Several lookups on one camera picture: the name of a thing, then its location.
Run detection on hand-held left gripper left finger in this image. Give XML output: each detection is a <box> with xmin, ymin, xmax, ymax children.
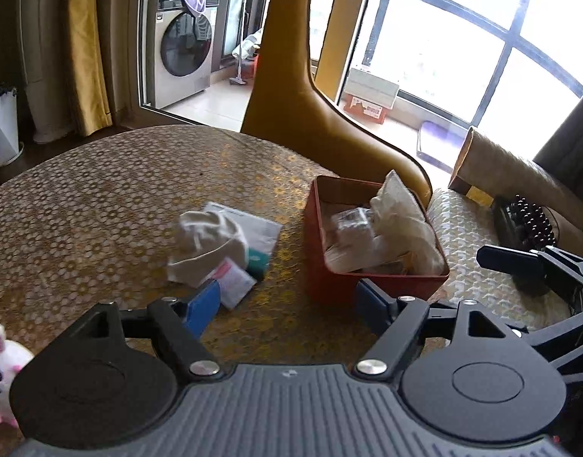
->
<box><xmin>82</xmin><ymin>278</ymin><xmax>223</xmax><ymax>377</ymax></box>

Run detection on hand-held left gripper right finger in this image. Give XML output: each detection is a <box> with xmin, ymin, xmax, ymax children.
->
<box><xmin>354</xmin><ymin>278</ymin><xmax>530</xmax><ymax>377</ymax></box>

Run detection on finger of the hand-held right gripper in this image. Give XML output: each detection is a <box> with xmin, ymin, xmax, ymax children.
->
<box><xmin>476</xmin><ymin>244</ymin><xmax>583</xmax><ymax>303</ymax></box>
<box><xmin>522</xmin><ymin>308</ymin><xmax>583</xmax><ymax>386</ymax></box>

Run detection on clear plastic bags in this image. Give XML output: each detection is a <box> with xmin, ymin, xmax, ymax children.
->
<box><xmin>370</xmin><ymin>170</ymin><xmax>447</xmax><ymax>275</ymax></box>

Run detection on small pink and white packet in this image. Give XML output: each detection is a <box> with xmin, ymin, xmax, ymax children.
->
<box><xmin>208</xmin><ymin>257</ymin><xmax>257</xmax><ymax>310</ymax></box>

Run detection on white quilted cushion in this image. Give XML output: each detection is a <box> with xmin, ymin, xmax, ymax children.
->
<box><xmin>427</xmin><ymin>188</ymin><xmax>573</xmax><ymax>331</ymax></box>

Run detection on beige knit hat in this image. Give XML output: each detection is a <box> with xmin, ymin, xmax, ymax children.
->
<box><xmin>167</xmin><ymin>209</ymin><xmax>249</xmax><ymax>289</ymax></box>

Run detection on beige rolled cushion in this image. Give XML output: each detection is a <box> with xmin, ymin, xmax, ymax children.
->
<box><xmin>448</xmin><ymin>126</ymin><xmax>583</xmax><ymax>248</ymax></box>

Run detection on white envelope with teal print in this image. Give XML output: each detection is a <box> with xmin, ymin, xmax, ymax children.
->
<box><xmin>203</xmin><ymin>202</ymin><xmax>283</xmax><ymax>281</ymax></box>

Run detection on purple mat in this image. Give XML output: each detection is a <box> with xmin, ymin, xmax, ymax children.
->
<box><xmin>415</xmin><ymin>121</ymin><xmax>468</xmax><ymax>172</ymax></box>

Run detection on red printed cardboard box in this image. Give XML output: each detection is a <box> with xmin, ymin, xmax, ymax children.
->
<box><xmin>343</xmin><ymin>95</ymin><xmax>390</xmax><ymax>125</ymax></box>

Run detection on white bunny plush toy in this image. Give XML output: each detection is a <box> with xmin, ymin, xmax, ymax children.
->
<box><xmin>0</xmin><ymin>322</ymin><xmax>35</xmax><ymax>427</ymax></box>

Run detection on white storage box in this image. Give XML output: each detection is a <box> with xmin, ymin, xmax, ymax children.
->
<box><xmin>346</xmin><ymin>67</ymin><xmax>400</xmax><ymax>105</ymax></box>

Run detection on yellow leather chair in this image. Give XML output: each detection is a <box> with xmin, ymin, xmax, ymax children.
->
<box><xmin>241</xmin><ymin>0</ymin><xmax>432</xmax><ymax>196</ymax></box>

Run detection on silver washing machine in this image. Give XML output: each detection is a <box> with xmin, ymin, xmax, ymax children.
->
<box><xmin>146</xmin><ymin>0</ymin><xmax>221</xmax><ymax>109</ymax></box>

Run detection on white mop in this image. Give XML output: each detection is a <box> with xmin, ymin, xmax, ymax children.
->
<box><xmin>229</xmin><ymin>29</ymin><xmax>264</xmax><ymax>87</ymax></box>

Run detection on white planter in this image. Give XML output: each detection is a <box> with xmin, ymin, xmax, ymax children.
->
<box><xmin>0</xmin><ymin>93</ymin><xmax>24</xmax><ymax>167</ymax></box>

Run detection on yellow curtain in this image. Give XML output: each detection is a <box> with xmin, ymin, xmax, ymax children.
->
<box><xmin>65</xmin><ymin>0</ymin><xmax>114</xmax><ymax>138</ymax></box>

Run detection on beige curtain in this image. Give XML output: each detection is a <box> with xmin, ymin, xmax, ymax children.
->
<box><xmin>20</xmin><ymin>0</ymin><xmax>78</xmax><ymax>144</ymax></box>

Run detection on black window frame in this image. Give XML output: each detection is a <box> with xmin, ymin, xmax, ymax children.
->
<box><xmin>349</xmin><ymin>0</ymin><xmax>583</xmax><ymax>105</ymax></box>

